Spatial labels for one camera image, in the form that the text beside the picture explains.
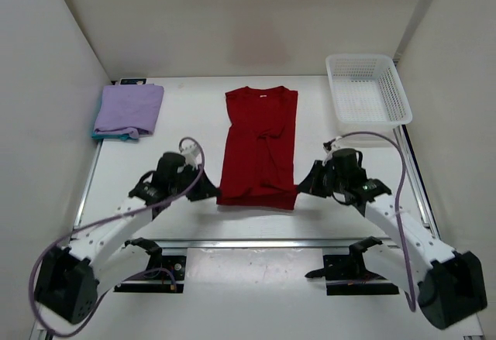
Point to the teal t shirt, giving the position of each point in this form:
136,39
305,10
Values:
99,136

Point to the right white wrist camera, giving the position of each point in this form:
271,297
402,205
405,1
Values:
332,145

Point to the red t shirt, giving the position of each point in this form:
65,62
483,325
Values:
258,164

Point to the lilac t shirt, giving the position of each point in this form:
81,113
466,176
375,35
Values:
131,109

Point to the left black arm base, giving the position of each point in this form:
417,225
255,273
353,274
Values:
163,274

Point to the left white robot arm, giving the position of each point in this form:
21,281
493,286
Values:
71,280

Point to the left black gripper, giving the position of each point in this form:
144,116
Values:
205,189

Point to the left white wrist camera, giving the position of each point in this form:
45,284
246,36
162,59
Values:
190,154

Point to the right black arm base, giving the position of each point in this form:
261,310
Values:
346,275

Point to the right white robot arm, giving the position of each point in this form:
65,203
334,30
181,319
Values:
446,285

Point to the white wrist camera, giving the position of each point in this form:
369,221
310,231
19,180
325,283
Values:
190,154
332,145

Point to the white plastic basket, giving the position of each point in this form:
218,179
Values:
367,93

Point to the dark label sticker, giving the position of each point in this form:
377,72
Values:
132,81

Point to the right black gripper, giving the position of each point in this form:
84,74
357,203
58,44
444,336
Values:
311,185

